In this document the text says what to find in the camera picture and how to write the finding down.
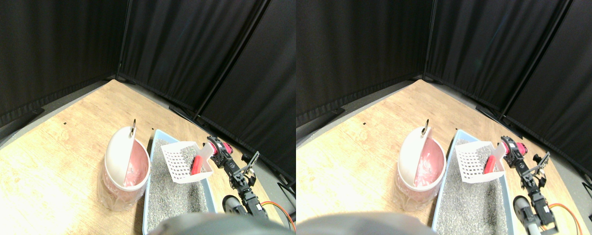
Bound white scoop with red handle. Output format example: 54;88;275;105
160;141;234;184
455;141;527;184

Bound blue litter tray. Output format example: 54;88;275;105
431;129;514;235
142;129;217;235

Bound white bin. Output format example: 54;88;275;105
395;119;446;211
99;119;151;212

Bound orange wire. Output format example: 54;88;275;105
550;203;579;235
261;201;296;232

